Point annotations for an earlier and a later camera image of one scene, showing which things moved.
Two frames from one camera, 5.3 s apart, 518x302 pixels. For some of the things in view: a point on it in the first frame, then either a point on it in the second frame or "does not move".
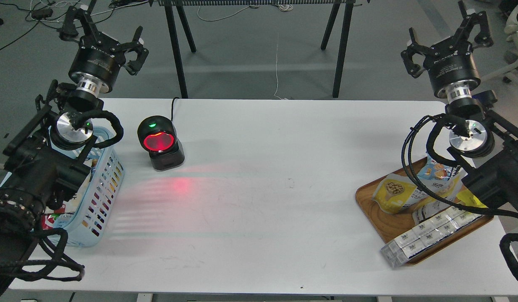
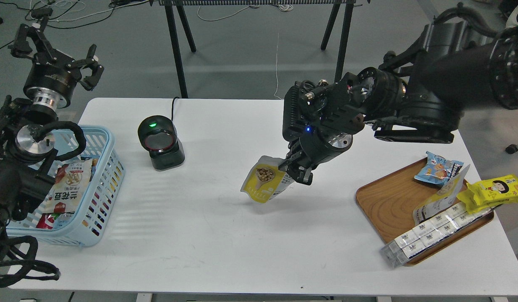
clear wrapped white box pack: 419,238 does not move
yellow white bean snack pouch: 391,193 → 266,180
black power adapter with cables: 41,14 does not move
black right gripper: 450,62 → 320,118
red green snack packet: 48,220 does not move
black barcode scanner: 157,135 does not move
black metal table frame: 336,4 does not move
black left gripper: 97,58 → 51,79
